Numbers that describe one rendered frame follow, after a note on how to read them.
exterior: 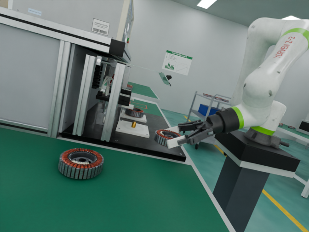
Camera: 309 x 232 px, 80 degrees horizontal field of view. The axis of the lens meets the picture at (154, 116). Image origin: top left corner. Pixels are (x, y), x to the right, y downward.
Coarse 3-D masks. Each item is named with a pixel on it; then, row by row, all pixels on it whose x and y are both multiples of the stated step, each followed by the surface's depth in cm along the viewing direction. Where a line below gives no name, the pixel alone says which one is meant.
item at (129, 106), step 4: (96, 96) 79; (100, 96) 79; (104, 96) 80; (108, 96) 82; (120, 96) 80; (124, 96) 80; (128, 96) 83; (104, 100) 80; (108, 100) 80; (120, 100) 81; (124, 100) 81; (128, 100) 81; (104, 104) 81; (124, 104) 81; (128, 104) 81; (104, 108) 81; (128, 108) 82; (132, 108) 82; (104, 112) 82
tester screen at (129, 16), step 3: (129, 6) 71; (129, 9) 73; (129, 12) 76; (129, 15) 78; (126, 18) 71; (129, 18) 81; (126, 21) 73; (129, 21) 84; (126, 24) 76; (129, 24) 88; (126, 27) 78; (126, 30) 81; (123, 33) 72
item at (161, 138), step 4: (156, 132) 71; (160, 132) 70; (164, 132) 74; (168, 132) 74; (172, 132) 74; (156, 136) 68; (160, 136) 67; (164, 136) 67; (168, 136) 72; (172, 136) 74; (176, 136) 72; (156, 140) 68; (160, 140) 67; (164, 140) 66; (160, 144) 67; (164, 144) 67
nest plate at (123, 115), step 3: (123, 111) 112; (123, 114) 106; (126, 114) 107; (123, 117) 103; (126, 117) 103; (129, 117) 103; (132, 117) 104; (135, 117) 106; (138, 117) 108; (141, 117) 109; (144, 117) 111; (135, 120) 104; (138, 120) 104; (141, 120) 104; (144, 120) 105
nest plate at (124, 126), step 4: (120, 120) 92; (120, 124) 86; (124, 124) 87; (128, 124) 89; (136, 124) 93; (140, 124) 95; (116, 128) 79; (120, 128) 80; (124, 128) 82; (128, 128) 83; (132, 128) 85; (136, 128) 86; (140, 128) 88; (144, 128) 90; (124, 132) 80; (128, 132) 80; (132, 132) 80; (136, 132) 81; (140, 132) 83; (144, 132) 84; (148, 132) 85; (144, 136) 81; (148, 136) 81
